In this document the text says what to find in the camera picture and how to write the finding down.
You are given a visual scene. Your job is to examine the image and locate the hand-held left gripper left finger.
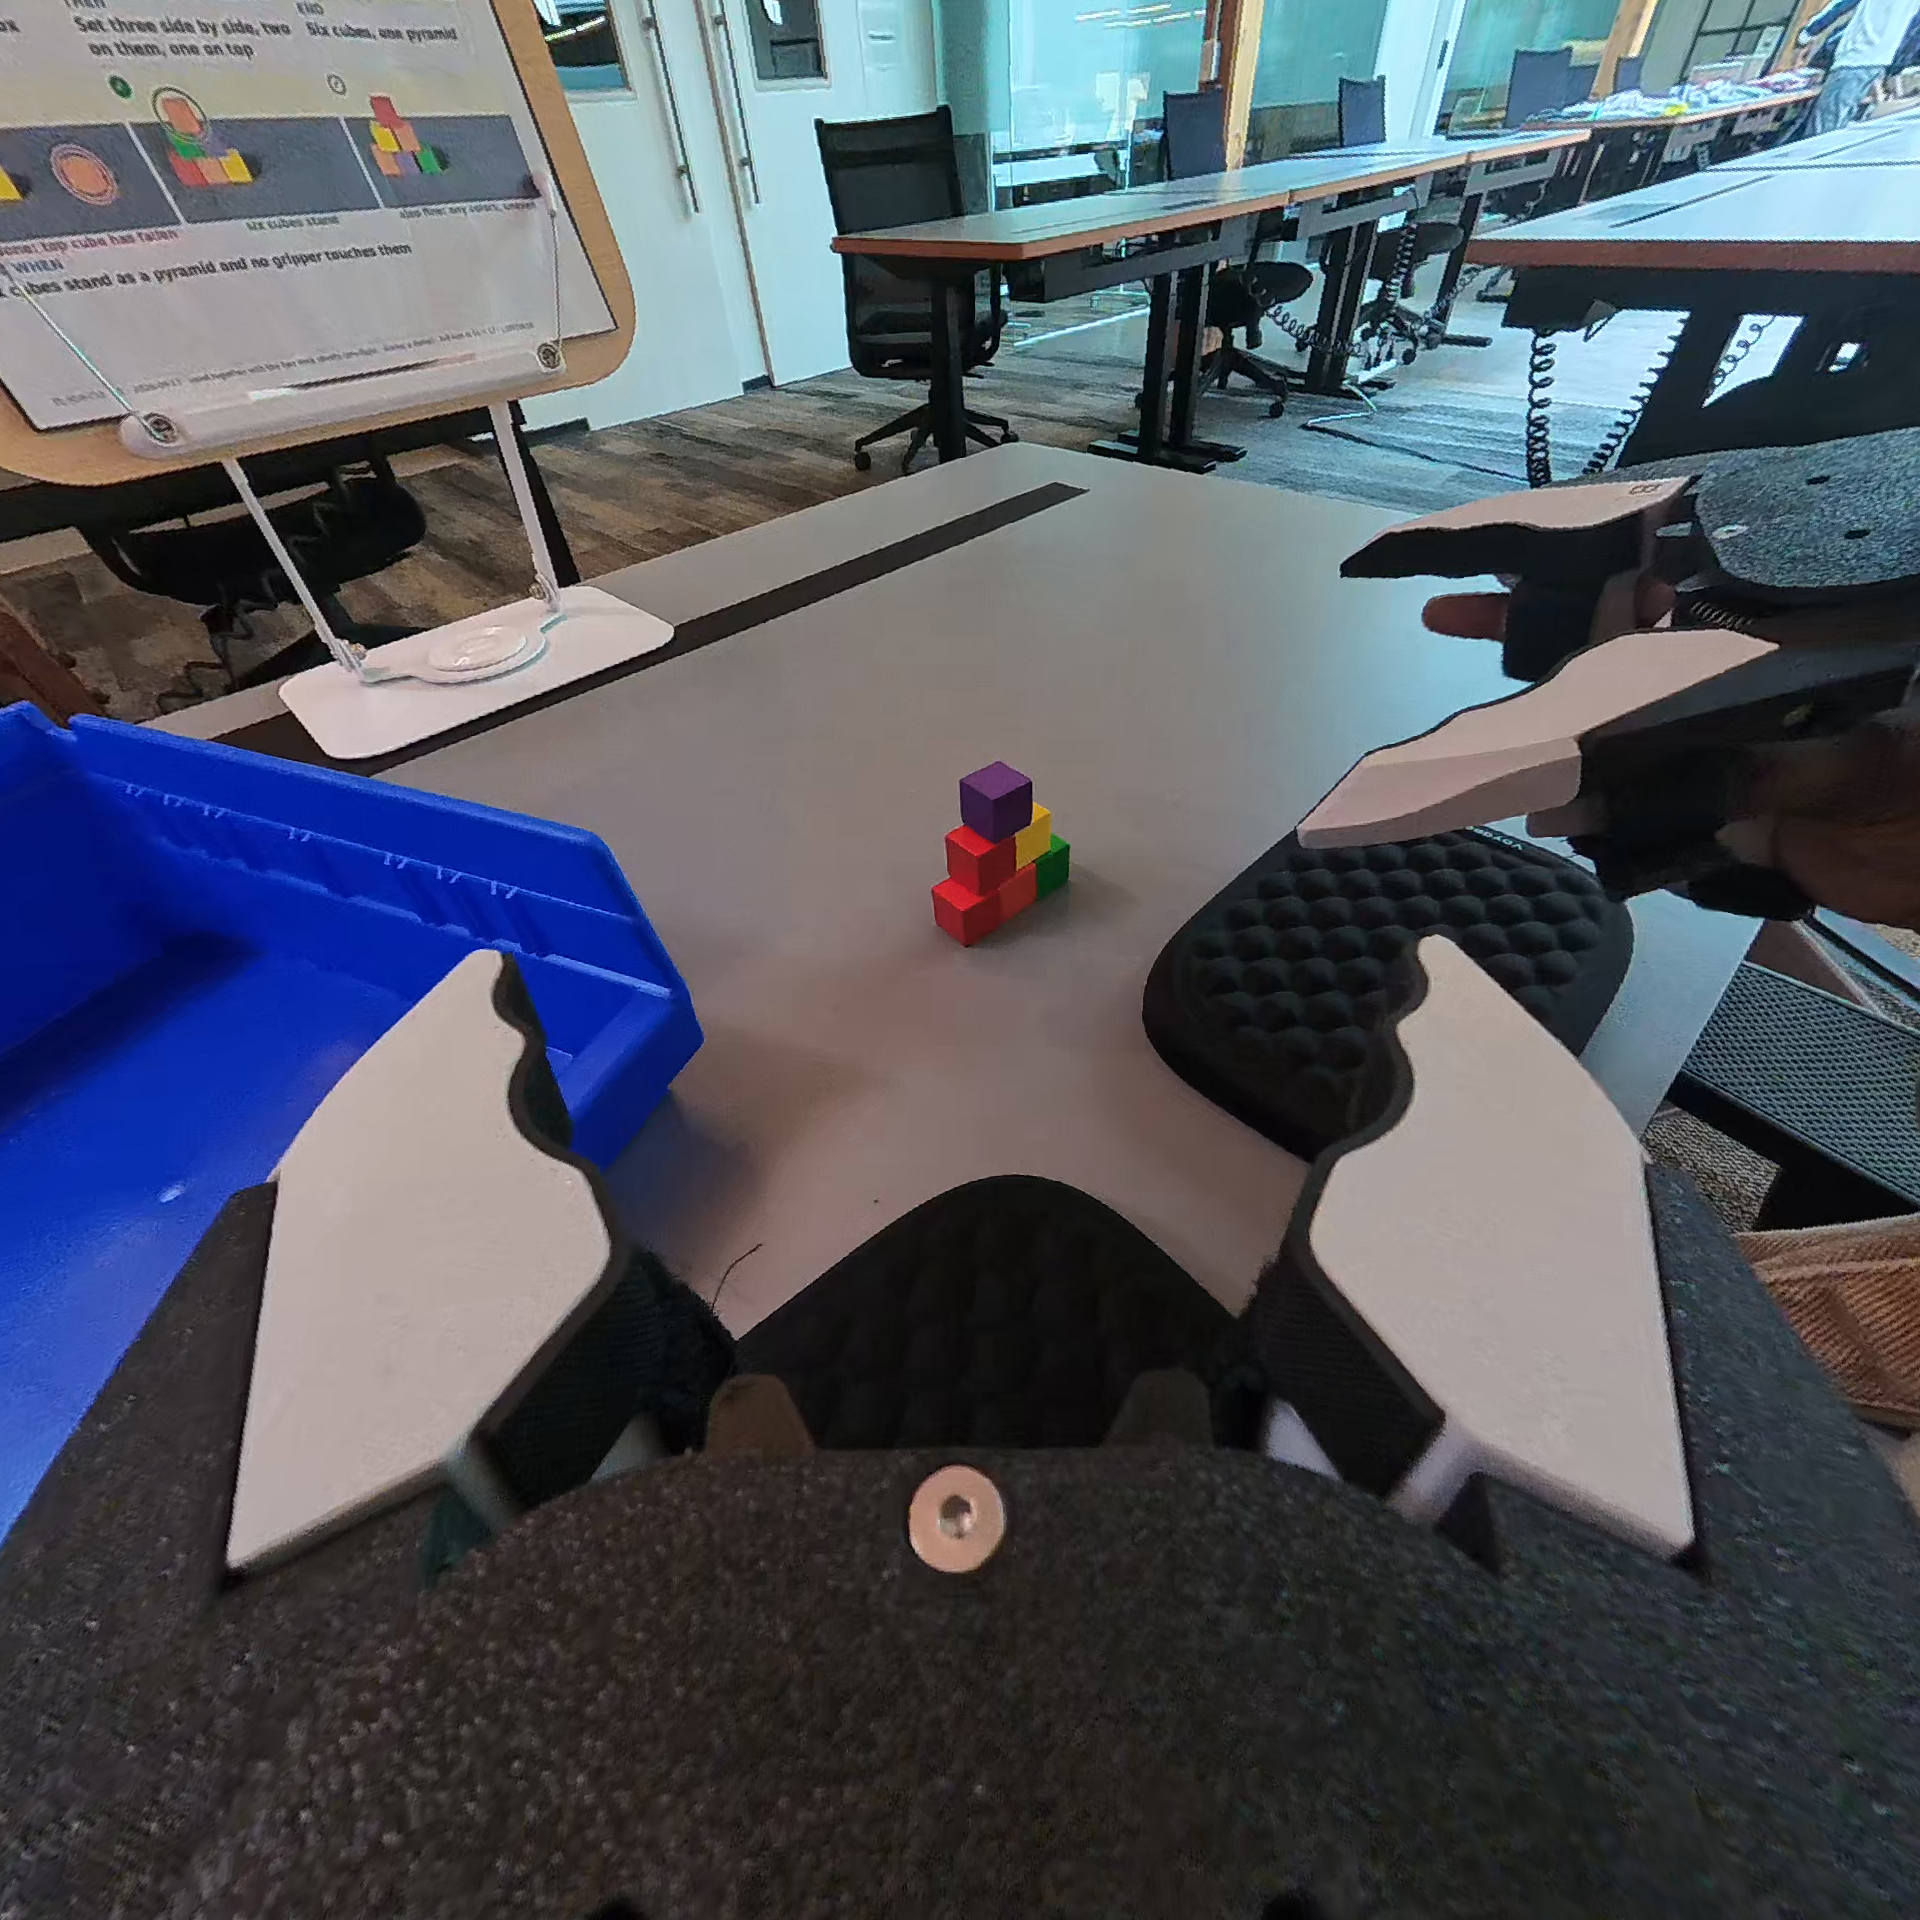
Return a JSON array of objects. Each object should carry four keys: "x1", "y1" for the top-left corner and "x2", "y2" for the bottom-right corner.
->
[{"x1": 222, "y1": 949, "x2": 634, "y2": 1578}]

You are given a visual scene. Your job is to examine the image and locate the wooden instruction board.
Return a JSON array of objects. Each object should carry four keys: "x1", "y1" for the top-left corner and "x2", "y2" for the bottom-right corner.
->
[{"x1": 0, "y1": 0, "x2": 640, "y2": 489}]

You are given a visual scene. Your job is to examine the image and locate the blue plastic bin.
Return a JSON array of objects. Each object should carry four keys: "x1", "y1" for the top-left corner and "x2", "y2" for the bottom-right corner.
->
[{"x1": 0, "y1": 700, "x2": 704, "y2": 1547}]

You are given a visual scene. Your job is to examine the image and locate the dark wooden-edged desk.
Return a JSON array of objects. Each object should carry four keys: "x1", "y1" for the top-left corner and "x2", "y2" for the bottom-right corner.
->
[{"x1": 1471, "y1": 118, "x2": 1920, "y2": 489}]

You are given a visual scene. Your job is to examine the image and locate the black honeycomb wrist rest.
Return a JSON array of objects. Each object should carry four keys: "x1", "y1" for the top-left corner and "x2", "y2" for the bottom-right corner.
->
[
  {"x1": 731, "y1": 1176, "x2": 1263, "y2": 1454},
  {"x1": 1144, "y1": 824, "x2": 1638, "y2": 1162}
]

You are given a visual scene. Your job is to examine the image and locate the long wooden-edged desk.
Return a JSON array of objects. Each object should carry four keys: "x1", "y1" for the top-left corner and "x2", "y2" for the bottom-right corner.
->
[{"x1": 832, "y1": 128, "x2": 1594, "y2": 467}]

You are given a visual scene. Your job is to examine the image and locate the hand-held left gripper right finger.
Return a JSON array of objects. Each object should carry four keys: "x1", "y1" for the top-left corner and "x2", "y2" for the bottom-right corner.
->
[{"x1": 1249, "y1": 936, "x2": 1702, "y2": 1562}]

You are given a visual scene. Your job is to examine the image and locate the person's right hand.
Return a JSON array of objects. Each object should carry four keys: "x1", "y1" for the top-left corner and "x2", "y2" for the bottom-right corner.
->
[{"x1": 1423, "y1": 589, "x2": 1920, "y2": 899}]

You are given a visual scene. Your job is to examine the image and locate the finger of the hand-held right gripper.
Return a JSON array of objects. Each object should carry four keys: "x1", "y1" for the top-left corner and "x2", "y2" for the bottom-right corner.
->
[
  {"x1": 1339, "y1": 475, "x2": 1702, "y2": 681},
  {"x1": 1296, "y1": 627, "x2": 1791, "y2": 852}
]

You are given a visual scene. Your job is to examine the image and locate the white door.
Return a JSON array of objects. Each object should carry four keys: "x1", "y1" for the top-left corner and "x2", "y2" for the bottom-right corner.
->
[{"x1": 546, "y1": 0, "x2": 842, "y2": 436}]

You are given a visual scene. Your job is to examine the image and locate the black mesh chair part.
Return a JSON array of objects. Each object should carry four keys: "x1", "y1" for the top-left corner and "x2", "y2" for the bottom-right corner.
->
[{"x1": 1664, "y1": 960, "x2": 1920, "y2": 1233}]

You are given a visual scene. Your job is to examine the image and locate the black office chair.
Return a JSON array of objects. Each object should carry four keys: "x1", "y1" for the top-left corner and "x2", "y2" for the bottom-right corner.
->
[
  {"x1": 1505, "y1": 49, "x2": 1601, "y2": 138},
  {"x1": 59, "y1": 451, "x2": 438, "y2": 646},
  {"x1": 1161, "y1": 86, "x2": 1314, "y2": 424},
  {"x1": 1339, "y1": 76, "x2": 1489, "y2": 361},
  {"x1": 814, "y1": 105, "x2": 1022, "y2": 475}
]

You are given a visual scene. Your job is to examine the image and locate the person's tan pants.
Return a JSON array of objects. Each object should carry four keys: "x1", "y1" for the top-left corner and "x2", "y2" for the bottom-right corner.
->
[{"x1": 1740, "y1": 1222, "x2": 1920, "y2": 1433}]

